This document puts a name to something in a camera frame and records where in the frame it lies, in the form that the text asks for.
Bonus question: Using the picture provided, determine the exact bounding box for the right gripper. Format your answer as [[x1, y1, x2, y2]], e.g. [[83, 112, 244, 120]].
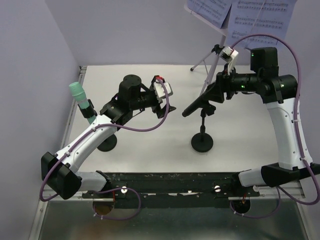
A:
[[202, 63, 261, 103]]

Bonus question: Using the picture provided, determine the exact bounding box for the white music stand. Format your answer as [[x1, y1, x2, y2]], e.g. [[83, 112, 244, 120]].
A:
[[183, 0, 253, 101]]

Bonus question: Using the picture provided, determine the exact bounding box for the black mic stand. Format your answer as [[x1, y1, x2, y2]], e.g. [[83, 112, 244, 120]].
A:
[[77, 98, 118, 152], [191, 102, 216, 153]]

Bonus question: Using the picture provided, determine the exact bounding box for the purple cable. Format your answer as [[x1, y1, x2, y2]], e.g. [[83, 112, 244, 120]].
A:
[[39, 81, 171, 221], [229, 33, 320, 218]]

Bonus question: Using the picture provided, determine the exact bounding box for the black mounting rail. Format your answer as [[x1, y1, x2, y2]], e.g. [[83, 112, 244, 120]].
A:
[[82, 172, 260, 209]]

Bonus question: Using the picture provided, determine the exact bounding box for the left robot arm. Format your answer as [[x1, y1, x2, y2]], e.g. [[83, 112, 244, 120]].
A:
[[39, 74, 176, 202]]

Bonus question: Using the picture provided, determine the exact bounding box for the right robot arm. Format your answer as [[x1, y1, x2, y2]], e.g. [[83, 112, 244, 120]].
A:
[[200, 45, 320, 196]]

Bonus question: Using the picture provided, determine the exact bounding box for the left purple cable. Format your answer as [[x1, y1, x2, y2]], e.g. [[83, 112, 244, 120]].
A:
[[39, 81, 171, 221]]

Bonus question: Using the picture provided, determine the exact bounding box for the right sheet music page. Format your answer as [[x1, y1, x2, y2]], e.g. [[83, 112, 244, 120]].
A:
[[225, 0, 296, 46]]

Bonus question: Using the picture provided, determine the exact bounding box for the green microphone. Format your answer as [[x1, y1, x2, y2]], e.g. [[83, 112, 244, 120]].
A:
[[69, 82, 97, 125]]

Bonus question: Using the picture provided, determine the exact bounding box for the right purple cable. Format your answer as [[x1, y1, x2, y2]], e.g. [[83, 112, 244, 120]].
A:
[[229, 33, 320, 218]]

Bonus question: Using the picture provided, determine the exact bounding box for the aluminium frame rail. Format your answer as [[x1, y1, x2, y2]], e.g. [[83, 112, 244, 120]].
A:
[[28, 66, 87, 240]]

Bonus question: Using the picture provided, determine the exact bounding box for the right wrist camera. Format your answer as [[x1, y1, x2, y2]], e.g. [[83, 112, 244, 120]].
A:
[[219, 46, 239, 74]]

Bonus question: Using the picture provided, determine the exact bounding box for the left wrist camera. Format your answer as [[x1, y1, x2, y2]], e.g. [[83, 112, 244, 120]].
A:
[[153, 76, 174, 100]]

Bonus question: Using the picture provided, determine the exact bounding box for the black microphone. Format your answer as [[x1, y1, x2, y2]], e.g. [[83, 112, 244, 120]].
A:
[[182, 95, 209, 118]]

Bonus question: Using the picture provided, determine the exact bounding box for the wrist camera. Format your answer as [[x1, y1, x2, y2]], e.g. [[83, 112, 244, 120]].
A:
[[153, 76, 174, 100], [219, 46, 239, 74]]

